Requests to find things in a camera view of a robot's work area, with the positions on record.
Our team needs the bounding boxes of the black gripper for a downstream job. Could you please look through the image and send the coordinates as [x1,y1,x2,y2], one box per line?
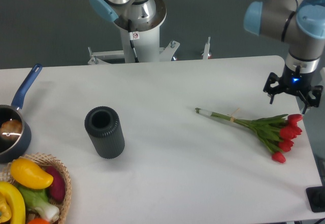
[263,65,323,114]

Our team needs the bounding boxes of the red tulip bouquet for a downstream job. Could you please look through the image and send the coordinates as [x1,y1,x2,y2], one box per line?
[195,108,303,164]

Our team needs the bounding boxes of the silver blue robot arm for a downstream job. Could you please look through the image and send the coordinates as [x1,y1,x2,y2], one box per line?
[89,0,324,109]

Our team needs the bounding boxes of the black device at edge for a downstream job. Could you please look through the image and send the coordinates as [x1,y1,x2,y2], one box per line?
[306,186,324,213]

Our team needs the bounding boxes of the dark grey ribbed vase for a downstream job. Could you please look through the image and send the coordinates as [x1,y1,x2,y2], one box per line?
[84,106,125,159]

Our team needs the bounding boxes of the purple sweet potato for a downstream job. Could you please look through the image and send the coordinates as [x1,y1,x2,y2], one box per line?
[46,166,66,203]

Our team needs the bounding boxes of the woven wicker basket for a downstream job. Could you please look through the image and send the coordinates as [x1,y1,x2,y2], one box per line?
[1,152,72,224]

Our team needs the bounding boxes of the yellow mango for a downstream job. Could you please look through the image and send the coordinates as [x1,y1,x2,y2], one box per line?
[10,158,53,189]

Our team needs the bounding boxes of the green white bok choy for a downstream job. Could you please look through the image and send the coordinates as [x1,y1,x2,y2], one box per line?
[18,185,60,223]

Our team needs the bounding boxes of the brown patty in pan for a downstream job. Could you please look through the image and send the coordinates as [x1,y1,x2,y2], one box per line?
[1,119,22,141]

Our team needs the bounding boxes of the orange fruit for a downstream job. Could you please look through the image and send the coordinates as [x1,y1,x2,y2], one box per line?
[27,218,50,224]

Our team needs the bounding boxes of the blue saucepan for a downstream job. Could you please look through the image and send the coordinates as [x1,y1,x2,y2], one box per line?
[1,63,43,164]

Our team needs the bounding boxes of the yellow bell pepper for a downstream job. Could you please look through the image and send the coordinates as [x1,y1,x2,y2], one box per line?
[1,181,26,224]

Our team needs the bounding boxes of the white stand foot bracket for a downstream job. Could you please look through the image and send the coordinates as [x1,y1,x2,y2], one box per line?
[202,36,212,59]

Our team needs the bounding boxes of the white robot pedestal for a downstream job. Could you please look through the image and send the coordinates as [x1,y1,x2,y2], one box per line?
[89,0,180,63]

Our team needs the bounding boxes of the black cable on pedestal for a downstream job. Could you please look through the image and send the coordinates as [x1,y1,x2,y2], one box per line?
[127,19,140,63]

